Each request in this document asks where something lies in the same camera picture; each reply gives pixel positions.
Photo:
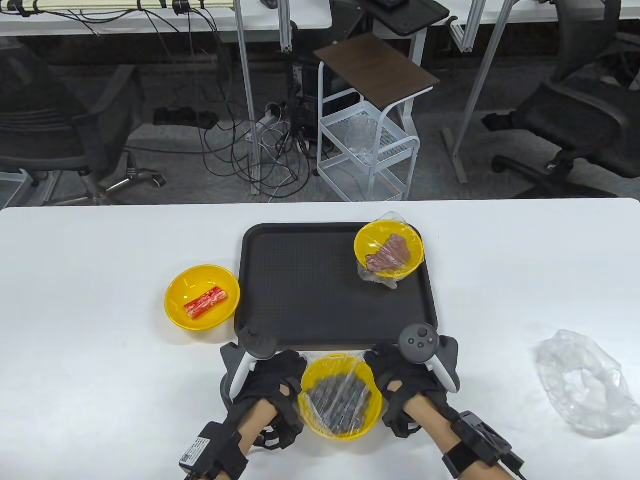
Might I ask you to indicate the white power strip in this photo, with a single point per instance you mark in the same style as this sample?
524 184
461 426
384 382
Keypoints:
267 120

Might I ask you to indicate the brown roasted meat piece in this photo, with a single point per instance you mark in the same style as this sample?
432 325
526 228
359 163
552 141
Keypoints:
390 252

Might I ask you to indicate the black power strip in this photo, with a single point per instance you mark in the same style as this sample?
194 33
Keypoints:
180 117

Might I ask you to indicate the person's left hand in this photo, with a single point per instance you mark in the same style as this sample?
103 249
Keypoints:
270 372

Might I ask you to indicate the pile of dark blueberries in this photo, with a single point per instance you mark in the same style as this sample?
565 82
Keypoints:
330 400

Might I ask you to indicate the crumpled clear plastic wrap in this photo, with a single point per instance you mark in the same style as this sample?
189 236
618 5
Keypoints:
361 132

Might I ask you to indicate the clear plastic storage box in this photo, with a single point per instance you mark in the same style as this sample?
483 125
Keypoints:
10 190

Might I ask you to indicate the person's right hand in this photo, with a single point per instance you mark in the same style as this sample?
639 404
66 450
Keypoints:
400 365

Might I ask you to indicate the black side stand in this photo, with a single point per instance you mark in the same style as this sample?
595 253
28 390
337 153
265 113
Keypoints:
405 17

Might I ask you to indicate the black plastic tray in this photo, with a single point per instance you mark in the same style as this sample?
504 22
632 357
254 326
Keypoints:
310 290

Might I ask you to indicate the grey white handheld controller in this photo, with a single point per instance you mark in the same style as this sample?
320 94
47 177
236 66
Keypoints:
419 342
257 342

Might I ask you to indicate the yellow plastic bowl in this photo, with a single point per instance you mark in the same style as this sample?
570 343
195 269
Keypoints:
200 280
367 240
340 434

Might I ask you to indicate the clear plastic food cover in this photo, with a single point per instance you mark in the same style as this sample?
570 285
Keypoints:
350 370
390 216
580 385

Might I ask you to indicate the black mesh office chair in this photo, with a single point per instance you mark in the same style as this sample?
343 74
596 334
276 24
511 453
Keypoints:
40 130
575 115

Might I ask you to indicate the person's left forearm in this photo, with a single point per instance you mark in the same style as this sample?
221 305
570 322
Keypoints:
255 425

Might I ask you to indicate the red white crab stick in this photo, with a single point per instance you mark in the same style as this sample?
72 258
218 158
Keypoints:
205 302

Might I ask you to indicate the white desk aluminium legs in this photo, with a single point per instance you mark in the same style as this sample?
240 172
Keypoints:
125 25
525 10

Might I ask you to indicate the black computer tower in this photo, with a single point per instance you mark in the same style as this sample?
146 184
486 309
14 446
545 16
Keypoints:
305 115

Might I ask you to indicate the person's right forearm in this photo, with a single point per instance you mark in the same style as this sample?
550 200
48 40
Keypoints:
440 420

